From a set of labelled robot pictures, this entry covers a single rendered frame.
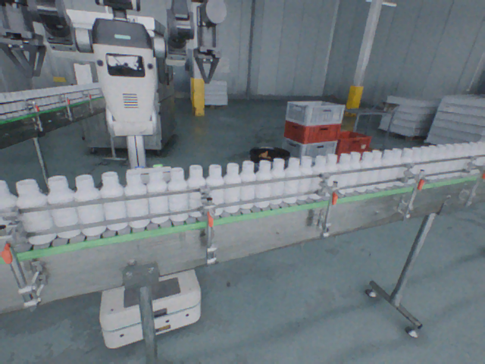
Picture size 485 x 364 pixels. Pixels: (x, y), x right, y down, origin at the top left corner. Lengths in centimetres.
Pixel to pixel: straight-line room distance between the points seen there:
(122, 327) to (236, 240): 95
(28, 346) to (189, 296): 89
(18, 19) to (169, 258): 70
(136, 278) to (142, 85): 81
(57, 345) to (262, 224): 141
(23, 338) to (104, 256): 128
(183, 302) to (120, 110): 105
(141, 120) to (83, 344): 127
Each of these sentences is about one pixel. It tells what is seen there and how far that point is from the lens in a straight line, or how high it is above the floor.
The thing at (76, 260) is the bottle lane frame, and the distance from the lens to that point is 84.
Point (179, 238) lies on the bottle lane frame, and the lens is 82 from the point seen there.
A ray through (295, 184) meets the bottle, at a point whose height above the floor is 108.
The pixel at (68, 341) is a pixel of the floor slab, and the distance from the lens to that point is 193.
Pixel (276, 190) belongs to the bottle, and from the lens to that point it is 90.
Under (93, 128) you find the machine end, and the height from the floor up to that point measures 43.
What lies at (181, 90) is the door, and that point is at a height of 35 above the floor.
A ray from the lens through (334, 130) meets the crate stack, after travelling 347.
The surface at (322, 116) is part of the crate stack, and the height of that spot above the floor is 99.
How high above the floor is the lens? 144
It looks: 24 degrees down
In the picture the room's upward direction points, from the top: 4 degrees clockwise
